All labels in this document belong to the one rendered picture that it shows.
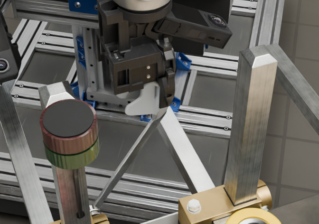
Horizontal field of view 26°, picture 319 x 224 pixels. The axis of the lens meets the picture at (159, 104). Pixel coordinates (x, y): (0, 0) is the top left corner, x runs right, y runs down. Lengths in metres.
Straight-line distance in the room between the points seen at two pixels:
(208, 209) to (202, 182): 0.06
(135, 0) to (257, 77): 0.18
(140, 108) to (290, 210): 0.40
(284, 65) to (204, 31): 0.43
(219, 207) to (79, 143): 0.37
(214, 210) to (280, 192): 1.11
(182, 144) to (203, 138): 0.84
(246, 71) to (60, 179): 0.26
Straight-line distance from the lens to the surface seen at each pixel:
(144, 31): 0.84
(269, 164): 2.19
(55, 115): 0.73
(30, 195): 1.02
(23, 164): 1.06
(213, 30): 0.87
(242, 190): 1.01
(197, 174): 1.08
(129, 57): 0.83
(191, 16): 0.87
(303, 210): 1.21
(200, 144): 1.94
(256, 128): 0.92
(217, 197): 1.04
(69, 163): 0.74
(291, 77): 1.25
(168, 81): 0.86
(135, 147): 0.98
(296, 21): 2.73
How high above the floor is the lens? 1.66
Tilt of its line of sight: 45 degrees down
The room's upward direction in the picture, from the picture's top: straight up
